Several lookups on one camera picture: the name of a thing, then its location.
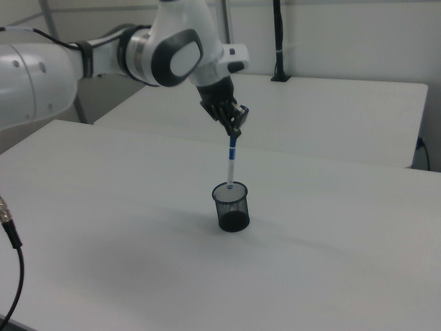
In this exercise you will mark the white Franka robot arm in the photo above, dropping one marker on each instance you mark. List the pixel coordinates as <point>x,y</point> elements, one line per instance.
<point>165,51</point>

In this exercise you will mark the black mesh pen cup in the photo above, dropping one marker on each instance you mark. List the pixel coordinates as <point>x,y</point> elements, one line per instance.
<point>234,215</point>

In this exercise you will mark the black pole with clamp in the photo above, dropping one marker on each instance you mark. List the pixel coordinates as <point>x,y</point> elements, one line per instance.
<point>279,38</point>

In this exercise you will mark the white background table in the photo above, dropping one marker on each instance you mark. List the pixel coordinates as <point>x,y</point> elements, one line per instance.
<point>310,117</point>

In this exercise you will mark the blue and white marker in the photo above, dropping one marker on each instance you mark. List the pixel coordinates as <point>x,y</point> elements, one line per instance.
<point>231,162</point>

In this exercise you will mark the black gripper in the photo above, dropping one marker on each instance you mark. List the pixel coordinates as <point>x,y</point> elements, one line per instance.
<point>217,91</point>

